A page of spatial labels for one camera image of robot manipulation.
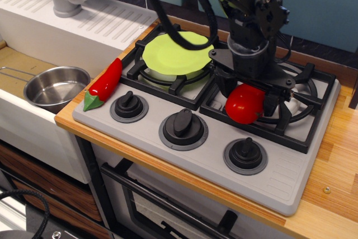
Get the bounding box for red toy tomato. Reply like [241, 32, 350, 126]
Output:
[225, 83, 265, 124]

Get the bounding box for black stove knob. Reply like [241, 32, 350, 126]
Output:
[223, 137, 268, 176]
[159, 109, 209, 151]
[110, 91, 149, 124]

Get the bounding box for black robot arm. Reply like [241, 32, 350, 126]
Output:
[199, 0, 294, 116]

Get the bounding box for black right stove knob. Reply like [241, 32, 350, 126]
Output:
[223, 137, 268, 176]

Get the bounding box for black burner grate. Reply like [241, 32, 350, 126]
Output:
[120, 24, 214, 110]
[200, 62, 340, 153]

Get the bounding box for white toy sink unit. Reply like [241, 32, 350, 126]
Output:
[1, 0, 157, 184]

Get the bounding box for toy oven door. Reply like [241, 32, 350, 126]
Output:
[100, 159, 285, 238]

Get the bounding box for black braided cable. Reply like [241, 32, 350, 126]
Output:
[0, 190, 50, 239]

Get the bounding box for black left stove knob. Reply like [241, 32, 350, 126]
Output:
[110, 91, 149, 124]

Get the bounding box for red toy chili pepper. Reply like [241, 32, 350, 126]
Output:
[83, 58, 123, 111]

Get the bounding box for grey toy stove top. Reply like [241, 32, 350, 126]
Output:
[72, 22, 341, 217]

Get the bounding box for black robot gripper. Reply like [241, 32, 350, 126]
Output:
[209, 38, 295, 116]

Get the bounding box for black right burner grate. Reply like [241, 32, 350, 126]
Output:
[200, 62, 340, 153]

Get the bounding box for wooden drawer fronts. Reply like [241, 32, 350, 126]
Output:
[1, 141, 110, 238]

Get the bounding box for black middle stove knob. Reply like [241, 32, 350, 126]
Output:
[159, 109, 209, 151]

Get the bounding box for light green plastic plate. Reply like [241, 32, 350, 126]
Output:
[142, 34, 214, 75]

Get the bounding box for black left burner grate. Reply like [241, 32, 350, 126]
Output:
[120, 24, 214, 110]

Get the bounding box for small steel pot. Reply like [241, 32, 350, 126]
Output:
[0, 65, 91, 114]

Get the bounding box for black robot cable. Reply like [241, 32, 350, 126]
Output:
[136, 0, 219, 51]

